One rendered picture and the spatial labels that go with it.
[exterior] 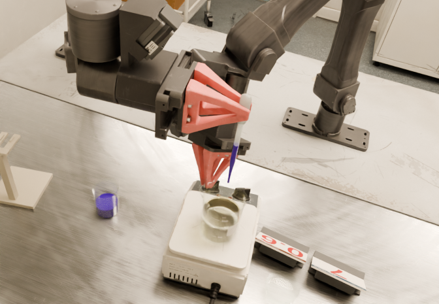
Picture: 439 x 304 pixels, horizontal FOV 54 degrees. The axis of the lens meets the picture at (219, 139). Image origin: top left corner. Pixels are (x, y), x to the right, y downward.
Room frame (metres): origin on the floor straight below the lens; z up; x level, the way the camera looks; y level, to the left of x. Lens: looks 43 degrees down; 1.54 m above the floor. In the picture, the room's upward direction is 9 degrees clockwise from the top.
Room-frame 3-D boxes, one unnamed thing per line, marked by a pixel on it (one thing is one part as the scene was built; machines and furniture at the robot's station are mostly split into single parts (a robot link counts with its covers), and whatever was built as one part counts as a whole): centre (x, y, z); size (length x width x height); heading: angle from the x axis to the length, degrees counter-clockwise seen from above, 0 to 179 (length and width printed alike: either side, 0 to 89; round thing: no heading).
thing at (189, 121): (0.41, 0.02, 1.22); 0.09 x 0.07 x 0.07; 84
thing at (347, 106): (0.77, -0.24, 1.00); 0.09 x 0.06 x 0.06; 38
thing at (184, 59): (0.41, 0.09, 1.22); 0.10 x 0.07 x 0.07; 174
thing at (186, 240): (0.40, -0.02, 0.98); 0.12 x 0.12 x 0.01; 84
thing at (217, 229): (0.39, -0.02, 1.03); 0.07 x 0.06 x 0.08; 83
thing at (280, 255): (0.43, -0.14, 0.92); 0.09 x 0.06 x 0.04; 71
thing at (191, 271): (0.42, -0.02, 0.94); 0.22 x 0.13 x 0.08; 174
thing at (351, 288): (0.40, -0.23, 0.92); 0.09 x 0.06 x 0.04; 71
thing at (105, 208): (0.46, 0.18, 0.93); 0.04 x 0.04 x 0.06
